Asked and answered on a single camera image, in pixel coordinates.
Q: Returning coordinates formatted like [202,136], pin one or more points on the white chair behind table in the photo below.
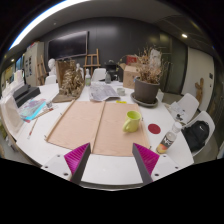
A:
[99,75]

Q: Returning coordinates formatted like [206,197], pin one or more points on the papers on chair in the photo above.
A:
[176,111]

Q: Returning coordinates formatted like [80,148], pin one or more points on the printed newspaper sheet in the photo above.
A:
[101,91]

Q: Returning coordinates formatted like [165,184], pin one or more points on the small yellow strip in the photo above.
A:
[121,102]

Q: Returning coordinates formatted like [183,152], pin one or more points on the tan wood-grain sheet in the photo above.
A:
[76,125]
[113,133]

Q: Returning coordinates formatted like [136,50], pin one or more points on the wooden easel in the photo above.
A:
[91,63]

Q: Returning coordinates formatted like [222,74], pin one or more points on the red box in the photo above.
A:
[131,59]

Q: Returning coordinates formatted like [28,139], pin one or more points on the white plaster bust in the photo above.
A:
[51,65]

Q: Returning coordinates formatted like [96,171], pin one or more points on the wooden brush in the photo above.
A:
[32,128]

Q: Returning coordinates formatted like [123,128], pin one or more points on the yellow-green mug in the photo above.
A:
[133,121]

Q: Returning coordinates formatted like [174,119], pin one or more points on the round ceiling spot light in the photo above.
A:
[184,35]

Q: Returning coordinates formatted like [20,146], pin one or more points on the white tape roll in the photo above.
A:
[120,91]

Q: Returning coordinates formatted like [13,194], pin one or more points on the clear drink bottle white cap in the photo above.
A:
[168,138]

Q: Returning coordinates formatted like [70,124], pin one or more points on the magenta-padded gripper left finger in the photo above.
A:
[78,156]

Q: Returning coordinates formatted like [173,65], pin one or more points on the white chair holding papers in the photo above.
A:
[190,101]

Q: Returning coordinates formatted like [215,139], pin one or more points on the cardboard box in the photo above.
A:
[130,78]

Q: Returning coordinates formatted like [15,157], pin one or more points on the long ceiling light strip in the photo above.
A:
[36,20]

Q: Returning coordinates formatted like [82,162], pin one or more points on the white chair holding backpack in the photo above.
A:
[207,116]

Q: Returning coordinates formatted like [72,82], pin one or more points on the white foam board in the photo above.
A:
[11,116]

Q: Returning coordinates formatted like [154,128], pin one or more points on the black flat boxes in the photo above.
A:
[25,95]

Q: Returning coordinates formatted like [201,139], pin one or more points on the colourful booklet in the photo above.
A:
[31,110]

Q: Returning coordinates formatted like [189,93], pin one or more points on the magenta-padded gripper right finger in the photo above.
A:
[146,158]

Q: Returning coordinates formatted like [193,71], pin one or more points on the flat round red coaster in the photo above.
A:
[154,129]

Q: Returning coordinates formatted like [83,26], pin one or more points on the dark grey bottle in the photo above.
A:
[108,78]

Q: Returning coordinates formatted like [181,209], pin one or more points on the black wall screen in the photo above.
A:
[68,45]

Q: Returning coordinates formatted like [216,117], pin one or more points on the white standing statue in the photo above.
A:
[155,56]

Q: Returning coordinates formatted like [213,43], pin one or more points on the small white figurine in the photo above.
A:
[80,70]

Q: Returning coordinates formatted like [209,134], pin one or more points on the clear green spray bottle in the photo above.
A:
[87,78]

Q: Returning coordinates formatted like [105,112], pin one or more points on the dried plant in grey pot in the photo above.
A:
[146,90]

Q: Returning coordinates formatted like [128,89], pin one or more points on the black backpack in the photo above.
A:
[196,135]

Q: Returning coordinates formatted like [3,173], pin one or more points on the wooden figure sculpture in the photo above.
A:
[199,90]

